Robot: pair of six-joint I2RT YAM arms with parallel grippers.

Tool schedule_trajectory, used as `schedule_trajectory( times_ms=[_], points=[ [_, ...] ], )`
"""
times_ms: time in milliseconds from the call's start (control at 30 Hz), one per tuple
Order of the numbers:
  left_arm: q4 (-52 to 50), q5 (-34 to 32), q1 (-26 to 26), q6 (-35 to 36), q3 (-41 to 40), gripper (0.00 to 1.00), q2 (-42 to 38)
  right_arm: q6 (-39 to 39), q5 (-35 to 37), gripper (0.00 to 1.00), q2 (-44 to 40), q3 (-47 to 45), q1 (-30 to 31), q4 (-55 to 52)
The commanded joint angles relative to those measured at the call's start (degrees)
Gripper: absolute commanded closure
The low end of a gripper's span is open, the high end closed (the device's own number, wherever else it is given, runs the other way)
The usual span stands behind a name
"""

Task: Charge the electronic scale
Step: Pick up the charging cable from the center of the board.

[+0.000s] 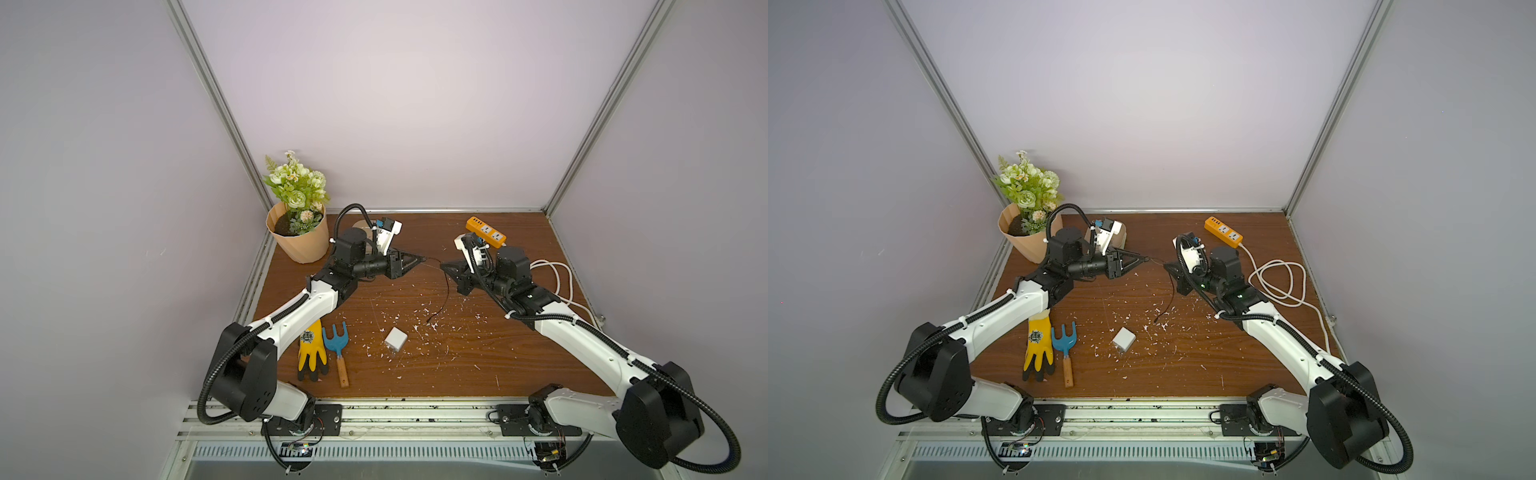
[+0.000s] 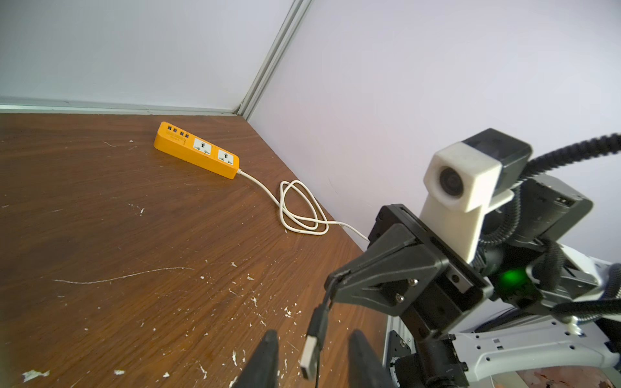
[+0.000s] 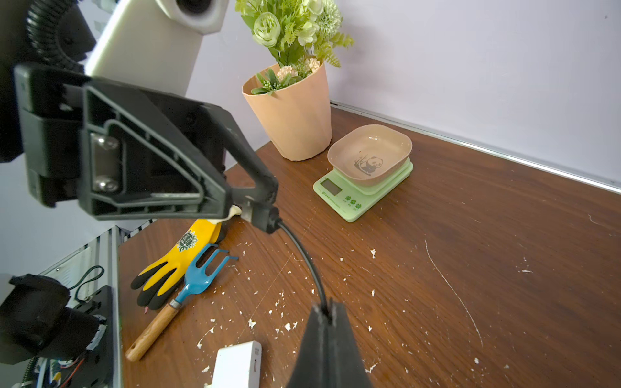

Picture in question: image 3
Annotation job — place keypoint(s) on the green white artificial flowers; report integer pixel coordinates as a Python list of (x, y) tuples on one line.
[(301, 35)]

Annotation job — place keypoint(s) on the green electronic scale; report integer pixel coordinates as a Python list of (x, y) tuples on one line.
[(351, 201)]

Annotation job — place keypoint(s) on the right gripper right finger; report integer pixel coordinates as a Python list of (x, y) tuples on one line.
[(328, 355)]

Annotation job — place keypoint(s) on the beige flower pot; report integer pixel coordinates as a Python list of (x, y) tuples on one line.
[(297, 118)]

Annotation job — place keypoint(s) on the blue garden fork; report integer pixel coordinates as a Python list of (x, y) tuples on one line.
[(196, 281)]

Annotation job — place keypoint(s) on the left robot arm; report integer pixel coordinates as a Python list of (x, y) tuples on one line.
[(48, 54)]

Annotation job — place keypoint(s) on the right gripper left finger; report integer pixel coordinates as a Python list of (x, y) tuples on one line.
[(125, 152)]

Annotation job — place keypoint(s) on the white usb charger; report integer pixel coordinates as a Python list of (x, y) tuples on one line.
[(238, 366)]

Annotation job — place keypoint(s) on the yellow black garden glove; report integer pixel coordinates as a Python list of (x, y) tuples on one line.
[(158, 281)]

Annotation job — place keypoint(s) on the beige panda bowl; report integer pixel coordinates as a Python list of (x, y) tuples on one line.
[(369, 154)]

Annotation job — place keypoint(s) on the aluminium mounting rail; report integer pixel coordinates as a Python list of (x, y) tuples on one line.
[(100, 252)]

